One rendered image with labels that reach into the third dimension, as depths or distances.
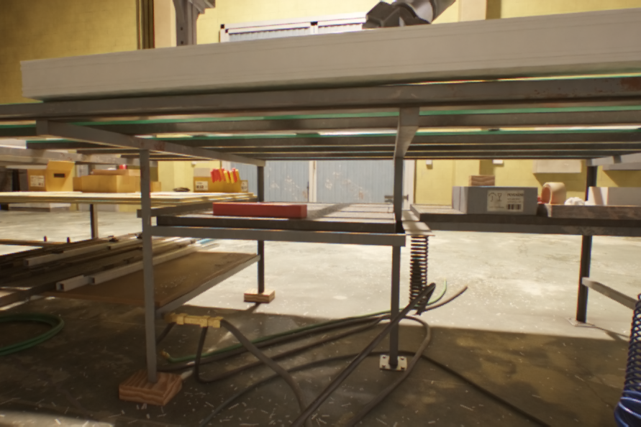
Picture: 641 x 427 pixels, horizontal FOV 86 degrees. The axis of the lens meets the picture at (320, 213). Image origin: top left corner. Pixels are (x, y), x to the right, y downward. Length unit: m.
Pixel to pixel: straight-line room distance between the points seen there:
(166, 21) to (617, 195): 8.33
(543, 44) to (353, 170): 6.58
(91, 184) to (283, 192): 5.62
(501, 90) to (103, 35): 9.89
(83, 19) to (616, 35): 10.49
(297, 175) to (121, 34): 5.24
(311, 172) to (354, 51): 6.63
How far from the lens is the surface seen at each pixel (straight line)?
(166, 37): 8.71
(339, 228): 0.98
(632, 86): 0.70
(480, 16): 7.50
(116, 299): 1.41
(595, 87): 0.68
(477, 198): 1.36
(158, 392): 1.31
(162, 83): 0.73
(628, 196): 1.51
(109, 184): 2.03
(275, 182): 7.46
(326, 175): 7.19
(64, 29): 11.01
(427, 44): 0.61
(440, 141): 1.20
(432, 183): 7.18
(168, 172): 8.19
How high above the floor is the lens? 0.69
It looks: 5 degrees down
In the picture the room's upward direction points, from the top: straight up
